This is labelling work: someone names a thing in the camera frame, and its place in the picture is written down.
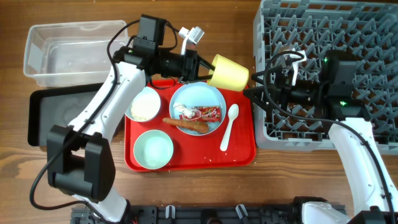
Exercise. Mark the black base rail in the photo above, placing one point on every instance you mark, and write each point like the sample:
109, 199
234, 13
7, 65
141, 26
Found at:
171, 214

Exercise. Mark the light blue plate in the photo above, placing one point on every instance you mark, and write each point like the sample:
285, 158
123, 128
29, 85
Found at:
198, 94

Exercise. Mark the white plastic spoon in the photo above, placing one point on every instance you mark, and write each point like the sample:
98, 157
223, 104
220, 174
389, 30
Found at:
233, 113

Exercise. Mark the blue bowl with rice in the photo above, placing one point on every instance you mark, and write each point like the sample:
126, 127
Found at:
145, 106

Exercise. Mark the white tissue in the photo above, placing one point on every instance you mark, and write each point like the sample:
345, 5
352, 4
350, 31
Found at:
182, 109

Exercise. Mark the clear plastic bin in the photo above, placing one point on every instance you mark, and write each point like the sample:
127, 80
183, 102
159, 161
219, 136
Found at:
71, 53

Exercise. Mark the light green bowl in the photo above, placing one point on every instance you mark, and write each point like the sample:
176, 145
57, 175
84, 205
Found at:
153, 149

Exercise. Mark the red serving tray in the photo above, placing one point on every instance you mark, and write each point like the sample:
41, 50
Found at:
197, 152

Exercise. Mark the red snack wrapper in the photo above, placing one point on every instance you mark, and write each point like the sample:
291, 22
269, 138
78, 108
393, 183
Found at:
211, 114

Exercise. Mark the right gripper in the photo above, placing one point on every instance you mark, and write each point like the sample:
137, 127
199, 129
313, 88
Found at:
278, 89

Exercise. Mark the grey dishwasher rack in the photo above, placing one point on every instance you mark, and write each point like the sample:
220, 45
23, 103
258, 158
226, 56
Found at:
366, 30

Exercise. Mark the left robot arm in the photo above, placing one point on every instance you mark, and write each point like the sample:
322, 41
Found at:
79, 159

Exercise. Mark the yellow plastic cup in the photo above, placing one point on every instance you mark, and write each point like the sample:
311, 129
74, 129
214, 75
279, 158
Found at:
228, 75

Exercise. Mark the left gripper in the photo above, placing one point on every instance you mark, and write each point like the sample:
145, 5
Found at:
190, 71

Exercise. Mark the black plastic tray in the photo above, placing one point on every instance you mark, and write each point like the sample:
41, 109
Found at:
56, 106

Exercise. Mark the orange carrot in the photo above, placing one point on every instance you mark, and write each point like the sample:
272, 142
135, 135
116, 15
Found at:
197, 126

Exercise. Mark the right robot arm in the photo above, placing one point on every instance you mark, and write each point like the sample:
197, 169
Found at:
346, 121

